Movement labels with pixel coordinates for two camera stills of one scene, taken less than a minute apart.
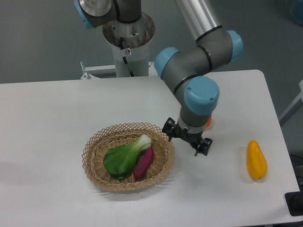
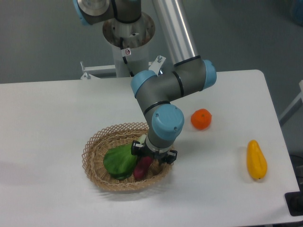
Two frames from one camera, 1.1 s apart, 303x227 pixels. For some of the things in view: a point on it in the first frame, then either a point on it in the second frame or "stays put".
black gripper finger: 168,128 to 137,148
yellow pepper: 257,162 stays put
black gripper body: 193,139 to 158,155
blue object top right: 297,12 stays put
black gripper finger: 203,146 to 171,156
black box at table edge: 294,201 stays put
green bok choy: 120,160 stays put
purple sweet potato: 144,163 stays put
